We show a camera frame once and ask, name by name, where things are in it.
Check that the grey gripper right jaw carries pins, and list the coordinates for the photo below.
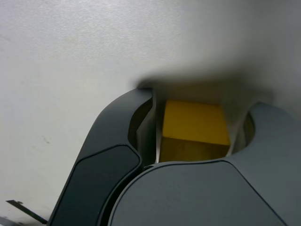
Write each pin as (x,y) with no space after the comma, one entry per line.
(211,193)

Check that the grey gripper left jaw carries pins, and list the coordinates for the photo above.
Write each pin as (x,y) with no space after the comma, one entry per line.
(105,141)

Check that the yellow cube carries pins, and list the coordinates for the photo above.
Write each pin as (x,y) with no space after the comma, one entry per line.
(195,122)

